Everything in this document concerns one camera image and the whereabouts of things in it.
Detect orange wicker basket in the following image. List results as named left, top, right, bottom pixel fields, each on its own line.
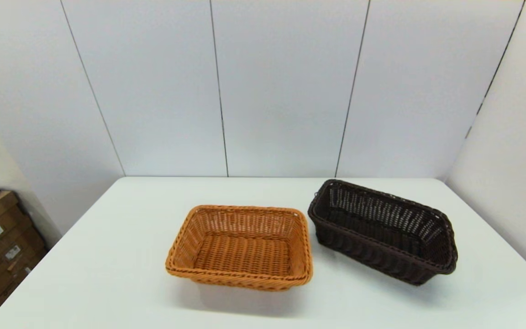
left=165, top=205, right=314, bottom=292

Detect dark brown wicker basket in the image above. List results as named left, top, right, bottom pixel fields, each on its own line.
left=308, top=179, right=458, bottom=287

